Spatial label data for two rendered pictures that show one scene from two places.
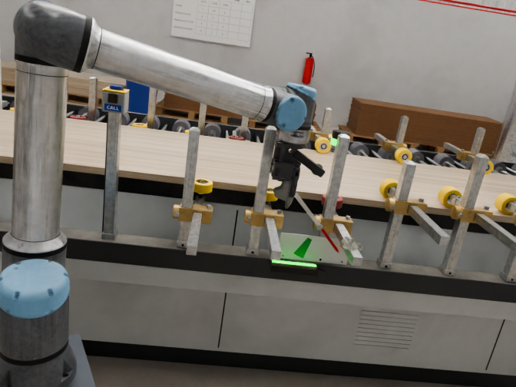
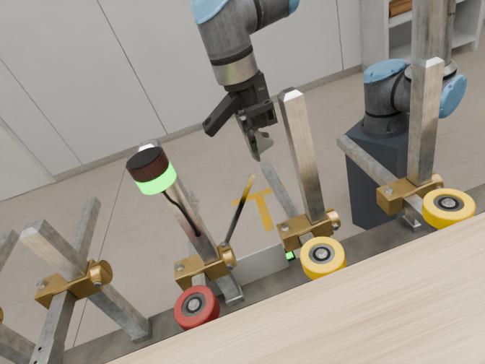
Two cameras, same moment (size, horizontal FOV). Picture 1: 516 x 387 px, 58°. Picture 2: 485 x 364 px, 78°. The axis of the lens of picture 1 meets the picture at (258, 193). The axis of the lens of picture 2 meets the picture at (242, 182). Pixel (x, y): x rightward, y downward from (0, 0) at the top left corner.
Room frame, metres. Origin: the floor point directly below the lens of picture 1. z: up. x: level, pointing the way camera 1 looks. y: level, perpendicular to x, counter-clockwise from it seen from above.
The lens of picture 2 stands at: (2.02, -0.09, 1.37)
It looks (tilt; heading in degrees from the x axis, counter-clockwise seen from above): 36 degrees down; 186
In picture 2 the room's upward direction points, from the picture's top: 21 degrees counter-clockwise
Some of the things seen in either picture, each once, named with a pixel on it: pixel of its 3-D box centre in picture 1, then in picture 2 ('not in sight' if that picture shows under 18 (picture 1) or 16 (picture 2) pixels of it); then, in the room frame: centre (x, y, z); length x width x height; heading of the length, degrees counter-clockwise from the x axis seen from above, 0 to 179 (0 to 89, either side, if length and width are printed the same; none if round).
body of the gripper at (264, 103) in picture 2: (287, 160); (250, 102); (1.38, -0.07, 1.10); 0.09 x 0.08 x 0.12; 97
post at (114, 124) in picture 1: (111, 176); not in sight; (1.49, 0.50, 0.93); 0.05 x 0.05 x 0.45; 6
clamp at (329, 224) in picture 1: (332, 223); (206, 267); (1.58, -0.28, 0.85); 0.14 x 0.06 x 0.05; 96
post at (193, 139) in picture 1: (188, 195); (419, 166); (1.52, 0.24, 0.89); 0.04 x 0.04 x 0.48; 6
